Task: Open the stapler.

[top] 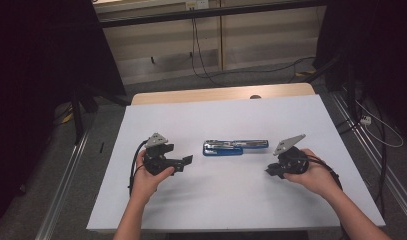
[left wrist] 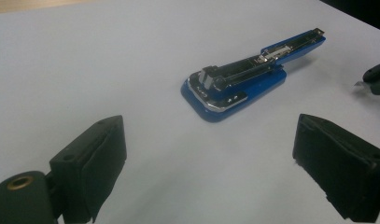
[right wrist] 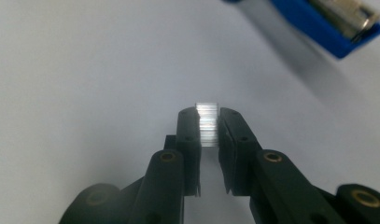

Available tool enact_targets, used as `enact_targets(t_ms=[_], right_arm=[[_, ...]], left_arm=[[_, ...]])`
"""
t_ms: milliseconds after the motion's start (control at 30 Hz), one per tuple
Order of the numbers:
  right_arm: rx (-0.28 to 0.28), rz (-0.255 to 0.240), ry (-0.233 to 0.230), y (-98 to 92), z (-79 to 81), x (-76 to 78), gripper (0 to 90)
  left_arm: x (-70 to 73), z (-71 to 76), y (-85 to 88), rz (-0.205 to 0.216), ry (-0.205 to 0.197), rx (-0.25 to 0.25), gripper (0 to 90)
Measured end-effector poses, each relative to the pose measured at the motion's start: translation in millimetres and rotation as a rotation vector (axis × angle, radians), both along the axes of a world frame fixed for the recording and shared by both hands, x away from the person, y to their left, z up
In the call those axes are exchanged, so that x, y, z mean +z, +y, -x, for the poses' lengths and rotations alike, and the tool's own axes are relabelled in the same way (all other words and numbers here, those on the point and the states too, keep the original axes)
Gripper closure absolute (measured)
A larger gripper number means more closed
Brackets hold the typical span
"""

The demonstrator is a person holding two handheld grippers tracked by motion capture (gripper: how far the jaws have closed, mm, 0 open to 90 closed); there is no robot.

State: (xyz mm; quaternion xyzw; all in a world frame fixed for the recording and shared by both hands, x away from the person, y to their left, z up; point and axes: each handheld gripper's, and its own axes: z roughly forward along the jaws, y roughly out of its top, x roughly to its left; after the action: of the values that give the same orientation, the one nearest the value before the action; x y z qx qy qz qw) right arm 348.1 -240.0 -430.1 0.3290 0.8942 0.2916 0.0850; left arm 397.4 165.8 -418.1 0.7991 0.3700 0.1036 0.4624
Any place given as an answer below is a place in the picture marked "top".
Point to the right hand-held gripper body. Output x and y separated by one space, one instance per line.
294 161

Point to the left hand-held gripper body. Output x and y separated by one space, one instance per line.
156 160

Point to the blue stapler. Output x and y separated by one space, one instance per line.
224 148

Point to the person's left hand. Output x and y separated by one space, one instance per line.
142 183

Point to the person's right hand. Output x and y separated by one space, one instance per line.
319 180

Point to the white table cover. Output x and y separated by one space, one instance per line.
224 200

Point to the small black floor piece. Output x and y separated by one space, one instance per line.
102 147

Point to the light wooden table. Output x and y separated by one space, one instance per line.
207 95

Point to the white power plug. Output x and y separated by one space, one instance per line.
366 120

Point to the yellow floor tape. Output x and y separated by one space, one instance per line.
67 118
306 72

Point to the black stand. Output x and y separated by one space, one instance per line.
347 86
80 110

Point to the black curtain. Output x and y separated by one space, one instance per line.
374 50
31 83

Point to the black horizontal bar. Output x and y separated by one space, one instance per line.
207 14

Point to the aluminium floor rail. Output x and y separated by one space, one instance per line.
374 156
62 186

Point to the white wall socket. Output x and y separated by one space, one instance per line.
197 4

